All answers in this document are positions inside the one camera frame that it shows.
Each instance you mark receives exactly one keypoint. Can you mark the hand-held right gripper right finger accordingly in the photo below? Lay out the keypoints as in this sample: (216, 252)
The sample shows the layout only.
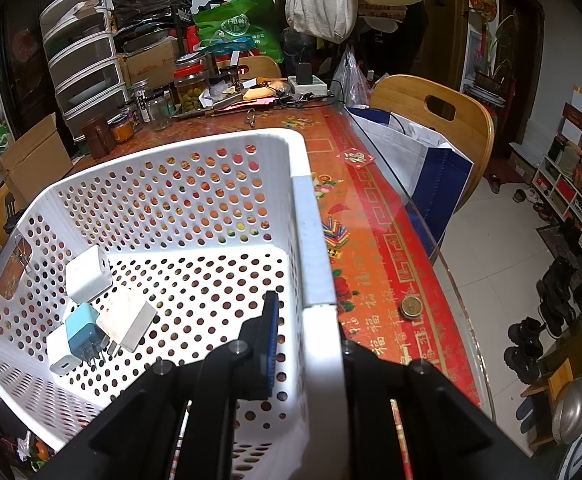
(366, 377)

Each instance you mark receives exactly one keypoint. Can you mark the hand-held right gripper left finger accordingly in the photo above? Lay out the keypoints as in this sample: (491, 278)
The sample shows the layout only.
(271, 345)

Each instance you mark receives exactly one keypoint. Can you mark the white perforated plastic basket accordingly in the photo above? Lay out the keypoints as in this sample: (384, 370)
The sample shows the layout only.
(316, 240)

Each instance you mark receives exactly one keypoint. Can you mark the large white plug charger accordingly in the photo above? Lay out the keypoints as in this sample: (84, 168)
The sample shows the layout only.
(128, 322)

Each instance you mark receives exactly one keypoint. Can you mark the blue plug charger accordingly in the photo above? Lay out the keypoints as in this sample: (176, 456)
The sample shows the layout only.
(83, 332)

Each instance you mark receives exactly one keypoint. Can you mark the small gold round tin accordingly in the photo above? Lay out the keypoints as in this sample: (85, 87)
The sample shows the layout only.
(411, 306)

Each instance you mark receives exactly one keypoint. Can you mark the red printed tablecloth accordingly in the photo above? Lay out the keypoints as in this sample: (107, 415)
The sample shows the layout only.
(396, 240)

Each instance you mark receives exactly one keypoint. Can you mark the pair of black shoes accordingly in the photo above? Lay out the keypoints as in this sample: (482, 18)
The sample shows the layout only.
(558, 292)
(523, 350)

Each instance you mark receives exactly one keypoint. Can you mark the pair of blue slippers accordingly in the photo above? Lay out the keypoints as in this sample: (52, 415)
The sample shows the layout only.
(526, 414)

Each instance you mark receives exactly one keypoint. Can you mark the small wooden stool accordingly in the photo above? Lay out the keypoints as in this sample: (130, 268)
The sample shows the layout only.
(558, 382)

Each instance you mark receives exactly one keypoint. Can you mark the white and blue shopping bag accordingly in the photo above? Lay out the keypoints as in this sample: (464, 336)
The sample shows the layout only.
(441, 185)

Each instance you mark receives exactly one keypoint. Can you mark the metal basin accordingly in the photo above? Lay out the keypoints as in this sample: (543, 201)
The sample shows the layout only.
(572, 410)

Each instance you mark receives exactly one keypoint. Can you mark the bunch of keys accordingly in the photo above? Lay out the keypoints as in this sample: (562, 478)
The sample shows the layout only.
(251, 117)

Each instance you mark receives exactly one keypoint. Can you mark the pile of papers and snacks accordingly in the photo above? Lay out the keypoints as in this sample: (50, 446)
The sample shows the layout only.
(251, 95)

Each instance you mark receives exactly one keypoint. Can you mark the empty glass jar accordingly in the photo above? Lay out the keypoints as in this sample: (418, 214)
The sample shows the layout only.
(158, 112)

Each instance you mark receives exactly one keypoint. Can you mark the small orange jar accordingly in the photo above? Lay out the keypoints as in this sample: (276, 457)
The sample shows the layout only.
(121, 131)

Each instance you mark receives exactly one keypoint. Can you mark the white power strip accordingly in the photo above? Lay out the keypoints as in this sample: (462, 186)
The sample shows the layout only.
(307, 86)

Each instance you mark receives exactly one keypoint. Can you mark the glass pickle jar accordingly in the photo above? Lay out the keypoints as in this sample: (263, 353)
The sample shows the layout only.
(191, 87)

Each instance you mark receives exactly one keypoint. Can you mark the brown mug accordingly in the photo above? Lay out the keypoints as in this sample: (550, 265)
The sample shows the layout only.
(97, 136)

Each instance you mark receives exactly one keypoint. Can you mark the tall bottle with black label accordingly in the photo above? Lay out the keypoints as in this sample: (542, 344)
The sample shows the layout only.
(141, 102)

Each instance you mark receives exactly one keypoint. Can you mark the clear plastic bag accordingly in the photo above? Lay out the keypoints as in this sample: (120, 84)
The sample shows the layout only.
(351, 77)

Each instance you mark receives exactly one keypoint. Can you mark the white cube shelf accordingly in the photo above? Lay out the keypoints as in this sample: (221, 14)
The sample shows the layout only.
(578, 185)

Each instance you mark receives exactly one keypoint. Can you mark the brown cardboard box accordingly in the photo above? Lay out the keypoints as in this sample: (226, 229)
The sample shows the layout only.
(33, 160)

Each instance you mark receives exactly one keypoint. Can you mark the cardboard box with red print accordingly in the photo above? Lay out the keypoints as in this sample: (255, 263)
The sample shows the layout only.
(153, 65)

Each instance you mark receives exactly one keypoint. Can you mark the green shopping bag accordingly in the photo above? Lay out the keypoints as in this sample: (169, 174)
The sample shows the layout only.
(241, 30)

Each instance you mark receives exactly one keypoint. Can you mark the potted plant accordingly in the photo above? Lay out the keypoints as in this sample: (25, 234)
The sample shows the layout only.
(496, 72)

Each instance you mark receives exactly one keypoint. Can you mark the white plastic drawer tower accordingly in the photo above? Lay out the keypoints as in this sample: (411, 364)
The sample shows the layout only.
(86, 55)

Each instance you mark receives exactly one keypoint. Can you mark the beige canvas tote bag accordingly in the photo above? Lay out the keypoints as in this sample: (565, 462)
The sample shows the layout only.
(321, 2)

